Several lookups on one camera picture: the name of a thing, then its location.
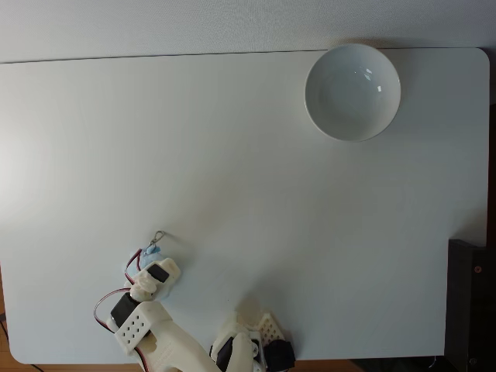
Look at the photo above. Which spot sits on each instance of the white ceramic bowl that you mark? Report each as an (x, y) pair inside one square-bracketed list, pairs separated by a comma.
[(350, 93)]

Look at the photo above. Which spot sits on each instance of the black table clamp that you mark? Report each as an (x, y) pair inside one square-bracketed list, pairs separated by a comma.
[(284, 352)]

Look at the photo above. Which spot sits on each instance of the black box with screws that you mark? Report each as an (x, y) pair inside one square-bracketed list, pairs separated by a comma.
[(469, 310)]

